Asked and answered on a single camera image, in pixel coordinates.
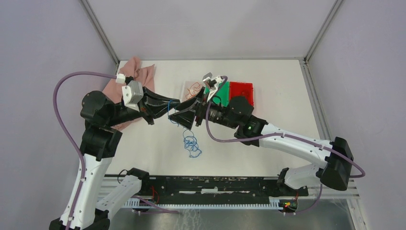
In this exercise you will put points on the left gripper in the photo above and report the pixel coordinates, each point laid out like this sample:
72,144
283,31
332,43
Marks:
155,104

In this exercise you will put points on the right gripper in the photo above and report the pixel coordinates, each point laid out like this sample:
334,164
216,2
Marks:
185,117

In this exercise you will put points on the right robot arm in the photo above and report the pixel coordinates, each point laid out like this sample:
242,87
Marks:
330,162

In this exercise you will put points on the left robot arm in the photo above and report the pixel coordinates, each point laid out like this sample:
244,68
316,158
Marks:
96,151

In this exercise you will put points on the clear plastic bin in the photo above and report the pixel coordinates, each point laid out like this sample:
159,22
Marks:
190,90

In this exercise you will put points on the pink cloth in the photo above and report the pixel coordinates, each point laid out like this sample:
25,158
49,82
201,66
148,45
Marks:
132,78

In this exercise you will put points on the green plastic bin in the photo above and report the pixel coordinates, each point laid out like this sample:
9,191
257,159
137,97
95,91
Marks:
222,96

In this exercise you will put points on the red plastic bin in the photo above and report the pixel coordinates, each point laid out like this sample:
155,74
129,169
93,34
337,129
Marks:
241,89

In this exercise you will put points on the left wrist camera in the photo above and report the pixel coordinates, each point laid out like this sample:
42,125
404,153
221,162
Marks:
132,94

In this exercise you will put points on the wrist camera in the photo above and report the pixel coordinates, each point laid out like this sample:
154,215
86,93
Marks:
132,94
214,84

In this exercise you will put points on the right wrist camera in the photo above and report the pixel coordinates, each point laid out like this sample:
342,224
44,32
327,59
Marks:
214,84

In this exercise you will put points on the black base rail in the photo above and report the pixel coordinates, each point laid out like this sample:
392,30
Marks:
199,190

